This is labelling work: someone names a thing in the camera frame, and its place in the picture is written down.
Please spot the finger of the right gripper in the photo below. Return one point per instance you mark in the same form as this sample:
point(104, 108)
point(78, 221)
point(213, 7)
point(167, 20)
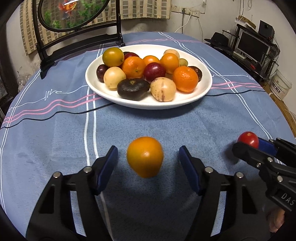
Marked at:
point(262, 161)
point(280, 149)

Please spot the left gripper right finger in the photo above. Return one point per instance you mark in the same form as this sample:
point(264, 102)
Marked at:
point(242, 220)

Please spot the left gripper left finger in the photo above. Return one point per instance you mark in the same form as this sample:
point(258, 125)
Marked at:
point(52, 218)

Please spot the small red tomato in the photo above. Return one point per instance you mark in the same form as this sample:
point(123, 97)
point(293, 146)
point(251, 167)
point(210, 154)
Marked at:
point(249, 138)

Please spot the yellow orange tomato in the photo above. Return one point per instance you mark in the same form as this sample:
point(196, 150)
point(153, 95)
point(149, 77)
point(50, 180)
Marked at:
point(145, 156)

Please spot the brown water chestnut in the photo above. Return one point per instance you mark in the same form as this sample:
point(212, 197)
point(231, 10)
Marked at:
point(198, 71)

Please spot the large orange mandarin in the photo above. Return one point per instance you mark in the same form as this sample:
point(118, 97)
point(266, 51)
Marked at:
point(185, 79)

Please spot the pale speckled fruit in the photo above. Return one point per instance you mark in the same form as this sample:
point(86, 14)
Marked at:
point(163, 89)

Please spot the small yellow green longan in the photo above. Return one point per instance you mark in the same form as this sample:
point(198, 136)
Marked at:
point(183, 62)

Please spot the dark mangosteen fruit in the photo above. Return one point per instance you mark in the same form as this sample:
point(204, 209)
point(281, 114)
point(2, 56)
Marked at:
point(133, 89)

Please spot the pale yellow round fruit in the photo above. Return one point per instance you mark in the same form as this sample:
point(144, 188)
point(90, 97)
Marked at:
point(113, 76)

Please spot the dark purple plum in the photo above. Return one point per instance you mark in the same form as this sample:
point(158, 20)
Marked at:
point(101, 69)

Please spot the large red plum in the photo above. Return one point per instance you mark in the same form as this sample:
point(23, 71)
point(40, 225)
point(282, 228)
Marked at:
point(153, 71)

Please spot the green yellow tomato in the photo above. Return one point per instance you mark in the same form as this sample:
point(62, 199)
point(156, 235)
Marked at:
point(113, 57)

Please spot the smooth orange fruit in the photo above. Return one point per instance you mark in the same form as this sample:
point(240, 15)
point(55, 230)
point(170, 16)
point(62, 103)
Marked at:
point(150, 59)

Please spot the dark red plum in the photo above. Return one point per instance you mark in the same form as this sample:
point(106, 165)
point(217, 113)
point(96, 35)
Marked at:
point(130, 54)

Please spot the small orange fruit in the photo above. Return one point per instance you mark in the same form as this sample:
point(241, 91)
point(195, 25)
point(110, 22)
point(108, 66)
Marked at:
point(170, 62)

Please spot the textured orange mandarin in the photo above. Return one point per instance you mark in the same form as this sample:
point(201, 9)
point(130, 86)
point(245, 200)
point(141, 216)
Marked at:
point(133, 67)

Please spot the person right hand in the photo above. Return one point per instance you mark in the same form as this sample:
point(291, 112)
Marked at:
point(276, 218)

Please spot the white plastic bucket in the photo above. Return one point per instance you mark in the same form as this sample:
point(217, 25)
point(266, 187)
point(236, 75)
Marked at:
point(280, 85)

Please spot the blue striped tablecloth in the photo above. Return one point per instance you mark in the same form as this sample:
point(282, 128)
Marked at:
point(59, 124)

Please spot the black desk rack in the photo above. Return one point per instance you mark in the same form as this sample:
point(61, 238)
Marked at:
point(226, 43)

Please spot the computer monitor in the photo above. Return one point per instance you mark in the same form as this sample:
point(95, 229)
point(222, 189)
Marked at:
point(253, 47)

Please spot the black speaker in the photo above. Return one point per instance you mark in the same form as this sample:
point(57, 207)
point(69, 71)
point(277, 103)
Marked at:
point(266, 30)

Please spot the striped beige curtain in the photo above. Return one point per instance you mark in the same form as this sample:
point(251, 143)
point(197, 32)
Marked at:
point(69, 14)

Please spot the wall power strip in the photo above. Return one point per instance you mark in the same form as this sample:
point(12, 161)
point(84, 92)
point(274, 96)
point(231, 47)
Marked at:
point(186, 11)

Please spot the goldfish screen black frame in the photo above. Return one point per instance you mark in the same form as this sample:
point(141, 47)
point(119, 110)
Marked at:
point(47, 61)

